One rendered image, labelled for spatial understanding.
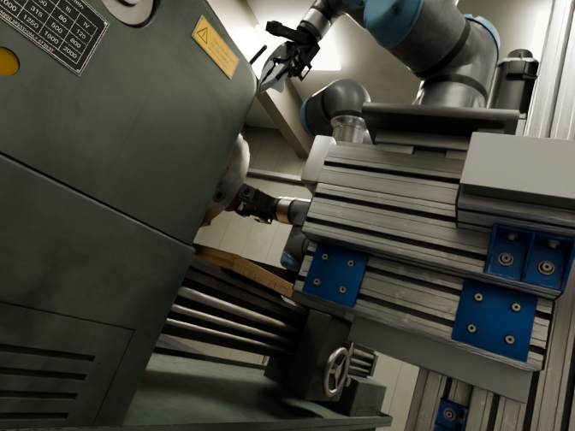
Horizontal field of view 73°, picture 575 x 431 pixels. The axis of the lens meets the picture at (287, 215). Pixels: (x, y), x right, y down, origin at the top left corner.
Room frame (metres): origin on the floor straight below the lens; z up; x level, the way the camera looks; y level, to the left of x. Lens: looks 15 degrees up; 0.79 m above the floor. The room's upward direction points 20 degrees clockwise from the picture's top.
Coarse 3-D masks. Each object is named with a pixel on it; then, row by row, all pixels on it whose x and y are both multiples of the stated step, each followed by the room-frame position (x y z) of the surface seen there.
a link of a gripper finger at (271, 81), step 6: (276, 66) 0.89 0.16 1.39; (282, 66) 0.87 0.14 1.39; (276, 72) 0.88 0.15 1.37; (270, 78) 0.89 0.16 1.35; (282, 78) 0.90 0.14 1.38; (264, 84) 0.90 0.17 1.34; (270, 84) 0.89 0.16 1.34; (276, 84) 0.91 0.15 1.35; (282, 84) 0.92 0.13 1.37; (264, 90) 0.91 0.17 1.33; (276, 90) 0.92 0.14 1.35; (282, 90) 0.93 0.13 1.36
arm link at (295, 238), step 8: (296, 224) 0.97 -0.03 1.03; (296, 232) 0.97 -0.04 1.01; (288, 240) 0.98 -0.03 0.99; (296, 240) 0.95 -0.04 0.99; (288, 248) 0.97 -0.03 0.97; (296, 248) 0.94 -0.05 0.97; (288, 256) 0.96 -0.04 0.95; (296, 256) 0.95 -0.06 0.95; (288, 264) 0.96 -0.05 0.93; (296, 264) 0.96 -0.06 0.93
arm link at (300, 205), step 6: (294, 198) 1.01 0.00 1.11; (294, 204) 0.99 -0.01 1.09; (300, 204) 0.98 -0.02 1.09; (306, 204) 0.97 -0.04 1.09; (288, 210) 1.00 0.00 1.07; (294, 210) 0.99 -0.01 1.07; (300, 210) 0.98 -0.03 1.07; (306, 210) 0.96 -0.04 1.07; (288, 216) 1.01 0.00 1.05; (294, 216) 0.99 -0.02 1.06; (300, 216) 0.97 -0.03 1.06; (294, 222) 0.98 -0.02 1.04; (300, 222) 0.97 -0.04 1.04
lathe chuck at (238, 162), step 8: (240, 136) 0.92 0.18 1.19; (240, 144) 0.90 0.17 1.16; (232, 152) 0.87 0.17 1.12; (240, 152) 0.90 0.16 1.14; (248, 152) 0.93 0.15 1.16; (232, 160) 0.87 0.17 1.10; (240, 160) 0.90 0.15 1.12; (248, 160) 0.92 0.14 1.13; (224, 168) 0.86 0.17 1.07; (232, 168) 0.88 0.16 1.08; (240, 168) 0.90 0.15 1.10; (224, 176) 0.87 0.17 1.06; (232, 176) 0.89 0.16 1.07; (240, 176) 0.91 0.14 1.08; (224, 184) 0.88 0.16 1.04; (232, 184) 0.90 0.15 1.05; (240, 184) 0.92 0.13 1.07; (232, 192) 0.91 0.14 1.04; (224, 200) 0.91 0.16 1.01; (208, 208) 0.91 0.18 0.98; (216, 208) 0.92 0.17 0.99; (224, 208) 0.93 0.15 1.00; (208, 216) 0.94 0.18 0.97; (200, 224) 0.96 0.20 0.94
